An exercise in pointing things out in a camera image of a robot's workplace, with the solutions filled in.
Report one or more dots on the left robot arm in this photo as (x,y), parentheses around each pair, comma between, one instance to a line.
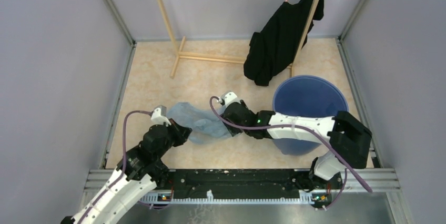
(140,171)

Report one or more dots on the light blue plastic trash bag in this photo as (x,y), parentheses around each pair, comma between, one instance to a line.
(206,127)

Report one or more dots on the black t-shirt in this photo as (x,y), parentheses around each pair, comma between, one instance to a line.
(274,48)

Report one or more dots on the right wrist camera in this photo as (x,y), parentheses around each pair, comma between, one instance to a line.
(229,98)

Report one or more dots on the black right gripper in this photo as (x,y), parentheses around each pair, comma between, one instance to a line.
(233,130)

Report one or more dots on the blue plastic trash bin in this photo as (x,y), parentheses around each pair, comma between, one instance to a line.
(308,96)

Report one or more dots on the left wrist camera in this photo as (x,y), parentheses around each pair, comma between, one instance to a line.
(158,116)

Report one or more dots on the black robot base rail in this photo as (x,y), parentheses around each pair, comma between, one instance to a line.
(246,183)

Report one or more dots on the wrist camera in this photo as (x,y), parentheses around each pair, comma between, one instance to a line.
(229,98)
(158,116)

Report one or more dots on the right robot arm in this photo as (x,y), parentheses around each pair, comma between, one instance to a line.
(347,139)

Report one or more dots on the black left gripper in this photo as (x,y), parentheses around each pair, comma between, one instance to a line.
(182,133)

